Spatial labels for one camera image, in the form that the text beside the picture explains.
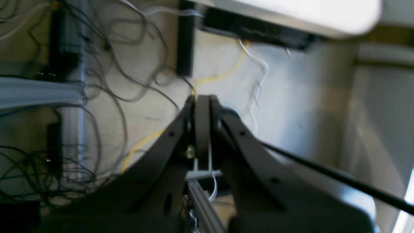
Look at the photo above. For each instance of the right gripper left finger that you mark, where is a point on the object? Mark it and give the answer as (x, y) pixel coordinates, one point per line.
(144, 199)

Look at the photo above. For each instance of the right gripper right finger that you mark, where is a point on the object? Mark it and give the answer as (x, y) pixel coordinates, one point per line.
(269, 197)

